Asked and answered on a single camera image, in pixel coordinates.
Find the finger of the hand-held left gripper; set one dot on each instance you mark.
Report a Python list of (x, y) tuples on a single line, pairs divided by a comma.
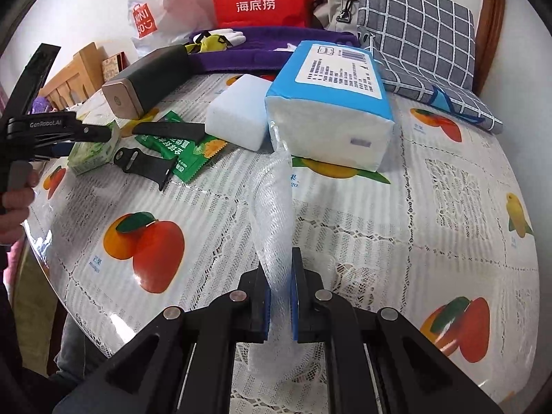
[(95, 133), (58, 152)]

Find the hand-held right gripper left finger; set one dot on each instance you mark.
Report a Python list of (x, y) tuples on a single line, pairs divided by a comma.
[(261, 310)]

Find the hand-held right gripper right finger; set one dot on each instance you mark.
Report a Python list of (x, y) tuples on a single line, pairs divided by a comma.
[(295, 306)]

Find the light green small box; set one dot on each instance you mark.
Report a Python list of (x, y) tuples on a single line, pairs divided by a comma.
[(92, 155)]

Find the white sponge block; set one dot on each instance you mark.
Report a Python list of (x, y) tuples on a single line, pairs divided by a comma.
[(237, 112)]

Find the yellow fabric pouch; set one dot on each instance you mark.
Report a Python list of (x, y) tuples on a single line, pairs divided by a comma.
[(211, 42)]

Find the white cloth glove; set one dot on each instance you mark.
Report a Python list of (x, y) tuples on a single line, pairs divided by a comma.
[(236, 36)]

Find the purple fabric storage basket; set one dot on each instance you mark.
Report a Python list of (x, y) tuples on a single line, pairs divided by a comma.
[(258, 58)]

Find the person's left hand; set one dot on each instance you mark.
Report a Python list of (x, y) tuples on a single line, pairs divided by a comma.
[(17, 211)]

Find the purple plush toy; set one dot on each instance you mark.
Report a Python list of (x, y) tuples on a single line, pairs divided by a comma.
[(39, 105)]

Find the green snack packet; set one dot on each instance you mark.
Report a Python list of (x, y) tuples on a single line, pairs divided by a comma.
[(200, 157), (151, 141)]

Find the wooden bed headboard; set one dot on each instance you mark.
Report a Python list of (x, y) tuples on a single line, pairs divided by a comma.
[(86, 64)]

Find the brown patterned box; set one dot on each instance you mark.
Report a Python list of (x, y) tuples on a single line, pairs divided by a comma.
[(113, 65)]

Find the dark green box copper end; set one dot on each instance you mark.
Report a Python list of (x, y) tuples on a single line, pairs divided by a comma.
[(155, 75)]

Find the white plastic shopping bag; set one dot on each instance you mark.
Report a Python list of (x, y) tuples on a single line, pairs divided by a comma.
[(181, 8)]

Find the person's blue jeans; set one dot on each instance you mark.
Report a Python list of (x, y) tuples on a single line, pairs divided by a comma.
[(80, 349)]

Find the blue tissue pack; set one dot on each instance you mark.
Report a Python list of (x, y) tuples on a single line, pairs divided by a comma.
[(327, 120)]

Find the grey checked cushion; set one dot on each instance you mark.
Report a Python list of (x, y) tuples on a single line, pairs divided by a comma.
[(414, 43)]

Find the brown wooden door frame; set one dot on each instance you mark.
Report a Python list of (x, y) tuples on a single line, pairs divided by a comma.
[(491, 17)]

